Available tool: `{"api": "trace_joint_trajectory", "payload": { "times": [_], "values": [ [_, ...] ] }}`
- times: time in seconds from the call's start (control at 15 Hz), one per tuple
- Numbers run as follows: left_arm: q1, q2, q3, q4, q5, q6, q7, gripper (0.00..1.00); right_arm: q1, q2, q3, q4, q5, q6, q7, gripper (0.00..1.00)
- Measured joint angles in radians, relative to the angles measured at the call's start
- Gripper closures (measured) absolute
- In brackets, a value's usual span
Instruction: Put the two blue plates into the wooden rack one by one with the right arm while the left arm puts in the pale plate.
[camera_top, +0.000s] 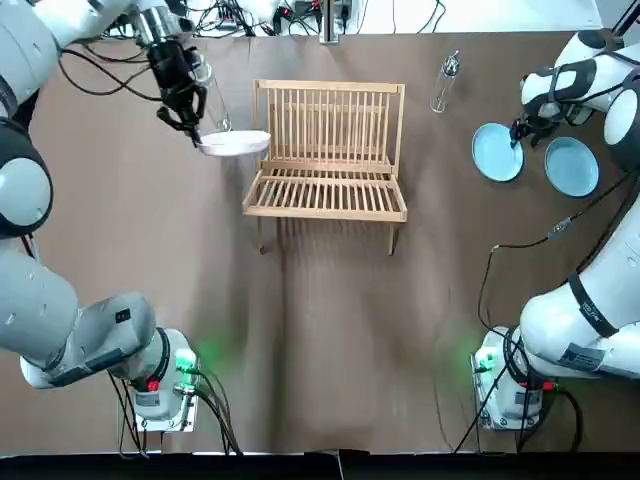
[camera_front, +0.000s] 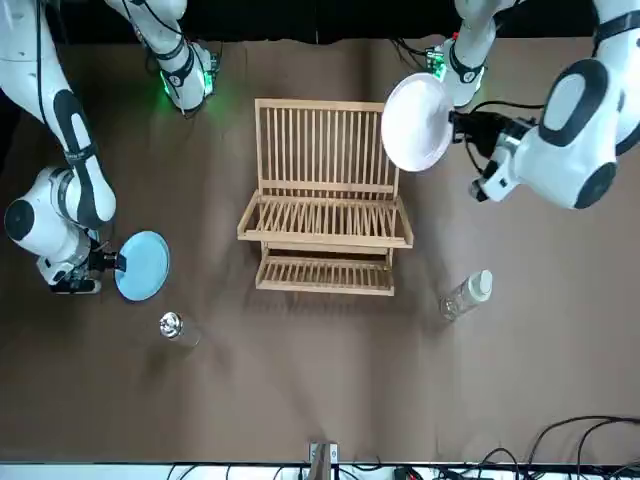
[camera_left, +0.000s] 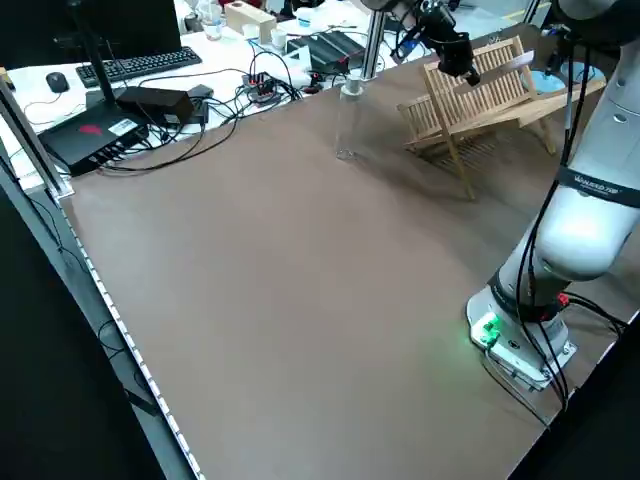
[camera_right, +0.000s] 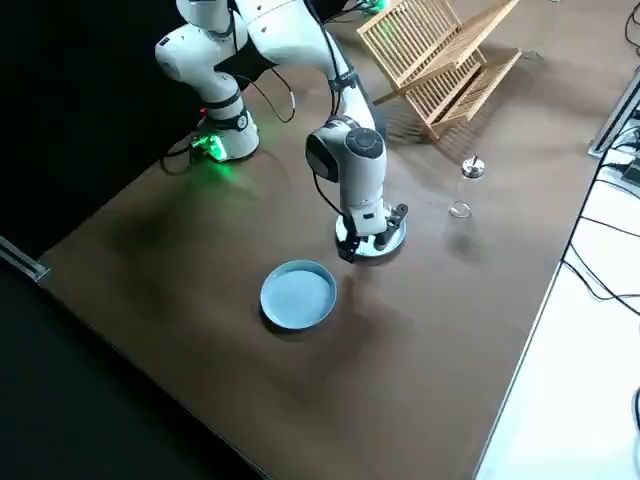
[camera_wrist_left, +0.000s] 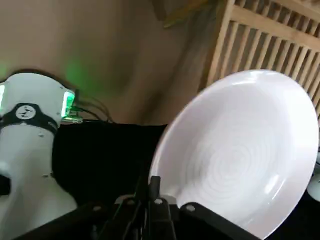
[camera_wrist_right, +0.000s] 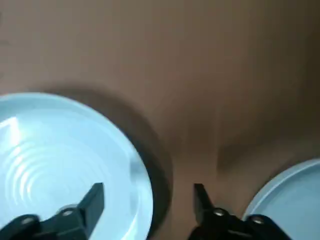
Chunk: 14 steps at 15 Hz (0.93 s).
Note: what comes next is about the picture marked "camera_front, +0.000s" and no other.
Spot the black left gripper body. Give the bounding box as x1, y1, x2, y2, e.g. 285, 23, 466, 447
464, 113, 512, 146

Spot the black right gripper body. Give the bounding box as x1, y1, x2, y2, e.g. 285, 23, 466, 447
88, 248, 120, 275

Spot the blue plate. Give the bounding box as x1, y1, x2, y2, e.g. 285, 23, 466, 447
114, 229, 171, 302

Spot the pale plate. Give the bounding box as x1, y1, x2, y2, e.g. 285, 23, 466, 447
380, 73, 454, 174

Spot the wooden dish rack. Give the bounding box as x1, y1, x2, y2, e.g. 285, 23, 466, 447
236, 98, 416, 297

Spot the clear bottle silver stopper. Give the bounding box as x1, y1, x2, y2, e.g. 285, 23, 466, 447
158, 311, 202, 349

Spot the clear bottle grey cap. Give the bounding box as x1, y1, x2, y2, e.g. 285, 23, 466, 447
439, 269, 494, 321

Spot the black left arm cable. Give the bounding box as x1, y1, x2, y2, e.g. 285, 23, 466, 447
464, 101, 546, 176

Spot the aluminium camera post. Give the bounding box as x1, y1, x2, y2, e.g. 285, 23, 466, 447
308, 441, 339, 480

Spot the black looping cable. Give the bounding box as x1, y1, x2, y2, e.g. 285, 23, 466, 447
527, 413, 640, 480

